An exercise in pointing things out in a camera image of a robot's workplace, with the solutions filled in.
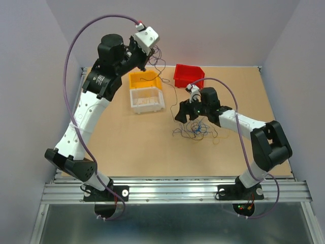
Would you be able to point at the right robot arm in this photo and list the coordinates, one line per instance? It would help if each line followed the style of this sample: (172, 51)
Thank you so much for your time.
(270, 146)

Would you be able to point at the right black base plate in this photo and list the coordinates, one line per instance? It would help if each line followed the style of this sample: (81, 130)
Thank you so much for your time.
(237, 192)

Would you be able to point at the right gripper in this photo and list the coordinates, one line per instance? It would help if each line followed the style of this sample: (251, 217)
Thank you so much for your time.
(185, 108)

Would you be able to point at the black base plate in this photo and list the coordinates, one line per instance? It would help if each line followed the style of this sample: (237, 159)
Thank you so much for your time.
(237, 192)
(93, 195)

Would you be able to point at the aluminium mounting rail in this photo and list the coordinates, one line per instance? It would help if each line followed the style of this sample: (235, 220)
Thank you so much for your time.
(195, 190)

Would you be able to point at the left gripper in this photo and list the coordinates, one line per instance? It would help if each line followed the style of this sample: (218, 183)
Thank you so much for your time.
(144, 57)

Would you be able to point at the yellow plastic bin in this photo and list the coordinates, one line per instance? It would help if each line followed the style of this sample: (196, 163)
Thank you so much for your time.
(144, 80)

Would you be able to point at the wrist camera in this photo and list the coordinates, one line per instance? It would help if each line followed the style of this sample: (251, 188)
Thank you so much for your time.
(194, 92)
(147, 39)

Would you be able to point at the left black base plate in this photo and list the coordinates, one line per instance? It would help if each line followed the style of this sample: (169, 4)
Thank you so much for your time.
(93, 195)

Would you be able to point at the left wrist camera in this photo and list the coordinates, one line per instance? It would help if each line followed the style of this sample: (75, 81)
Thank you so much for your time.
(147, 39)

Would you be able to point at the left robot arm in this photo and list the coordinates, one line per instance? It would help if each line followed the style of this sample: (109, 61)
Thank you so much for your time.
(115, 60)

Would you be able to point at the red plastic bin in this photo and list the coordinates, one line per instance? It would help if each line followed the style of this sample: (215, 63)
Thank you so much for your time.
(185, 75)

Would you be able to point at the white plastic bin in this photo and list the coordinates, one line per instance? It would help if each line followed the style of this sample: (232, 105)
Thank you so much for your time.
(148, 99)

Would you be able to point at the left aluminium side rail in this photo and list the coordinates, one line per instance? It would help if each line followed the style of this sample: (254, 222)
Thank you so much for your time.
(71, 114)

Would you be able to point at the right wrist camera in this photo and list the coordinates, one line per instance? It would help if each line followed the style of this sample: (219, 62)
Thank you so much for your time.
(194, 92)

